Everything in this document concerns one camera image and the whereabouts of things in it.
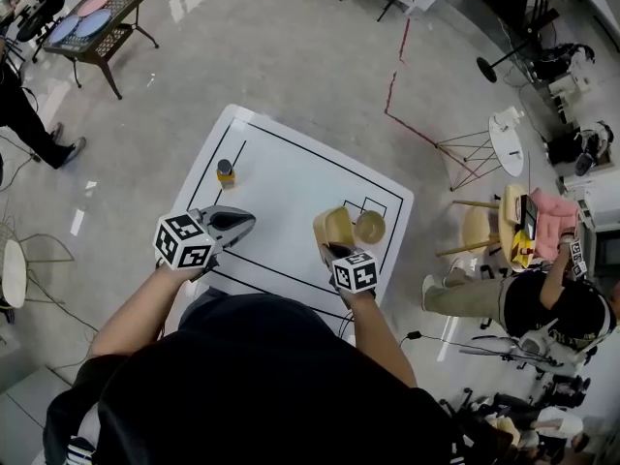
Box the beige round bowl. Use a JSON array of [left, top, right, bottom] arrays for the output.
[[354, 209, 388, 244]]

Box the round wooden side table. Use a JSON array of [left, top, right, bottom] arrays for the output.
[[498, 183, 546, 273]]

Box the yellow jar with grey lid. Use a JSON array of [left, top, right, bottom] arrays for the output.
[[215, 158, 239, 191]]

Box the blue round plate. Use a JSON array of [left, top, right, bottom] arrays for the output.
[[48, 15, 81, 47], [76, 9, 113, 39]]

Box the black patterned coffee table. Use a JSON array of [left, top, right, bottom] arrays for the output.
[[42, 0, 160, 101]]

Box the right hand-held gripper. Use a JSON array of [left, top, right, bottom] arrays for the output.
[[321, 242, 380, 300]]

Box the black box with screen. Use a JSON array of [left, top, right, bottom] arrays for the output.
[[518, 194, 539, 239]]

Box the pink cushion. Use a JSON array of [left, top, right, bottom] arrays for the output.
[[530, 187, 581, 249]]

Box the person's left forearm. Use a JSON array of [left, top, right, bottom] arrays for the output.
[[89, 264, 204, 357]]

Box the black office chair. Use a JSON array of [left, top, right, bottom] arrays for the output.
[[4, 0, 67, 65]]

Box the round wooden stool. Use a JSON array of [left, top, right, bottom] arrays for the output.
[[436, 199, 503, 258]]

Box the yellow packet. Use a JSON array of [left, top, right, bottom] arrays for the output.
[[511, 230, 536, 266]]

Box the white table with red wire legs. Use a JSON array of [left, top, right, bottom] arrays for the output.
[[434, 106, 527, 192]]

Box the pink round plate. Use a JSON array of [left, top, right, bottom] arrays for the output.
[[76, 0, 111, 17]]

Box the white table with black lines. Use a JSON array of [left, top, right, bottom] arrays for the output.
[[171, 104, 416, 329]]

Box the person's right forearm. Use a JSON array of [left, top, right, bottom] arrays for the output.
[[338, 291, 419, 389]]

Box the black stand with round base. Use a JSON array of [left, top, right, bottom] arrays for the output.
[[475, 15, 561, 84]]

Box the beige plastic container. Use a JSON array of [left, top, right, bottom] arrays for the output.
[[312, 205, 357, 264]]

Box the person's black shirt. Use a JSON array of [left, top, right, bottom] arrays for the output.
[[46, 292, 488, 465]]

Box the white seat wire chair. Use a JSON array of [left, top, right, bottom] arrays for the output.
[[0, 210, 77, 310]]

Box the white cabinet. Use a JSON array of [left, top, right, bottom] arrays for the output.
[[561, 170, 620, 234]]

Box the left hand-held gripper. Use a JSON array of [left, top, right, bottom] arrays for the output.
[[152, 204, 257, 283]]

